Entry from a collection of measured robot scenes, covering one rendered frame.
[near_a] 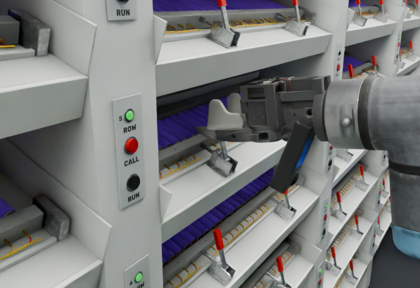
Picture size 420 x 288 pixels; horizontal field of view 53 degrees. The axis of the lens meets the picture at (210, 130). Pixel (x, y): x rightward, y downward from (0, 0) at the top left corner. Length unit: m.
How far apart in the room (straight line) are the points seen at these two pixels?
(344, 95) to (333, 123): 0.04
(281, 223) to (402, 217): 0.44
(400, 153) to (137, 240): 0.32
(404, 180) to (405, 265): 1.83
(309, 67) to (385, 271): 1.42
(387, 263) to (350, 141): 1.81
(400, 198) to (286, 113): 0.18
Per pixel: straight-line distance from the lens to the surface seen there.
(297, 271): 1.16
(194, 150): 0.69
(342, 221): 1.43
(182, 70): 0.53
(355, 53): 1.73
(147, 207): 0.52
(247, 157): 0.75
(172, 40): 0.58
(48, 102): 0.40
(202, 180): 0.64
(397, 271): 2.29
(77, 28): 0.42
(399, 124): 0.52
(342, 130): 0.54
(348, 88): 0.54
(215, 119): 0.63
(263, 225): 0.93
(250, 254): 0.85
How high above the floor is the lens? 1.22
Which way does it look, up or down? 17 degrees down
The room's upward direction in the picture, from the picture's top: straight up
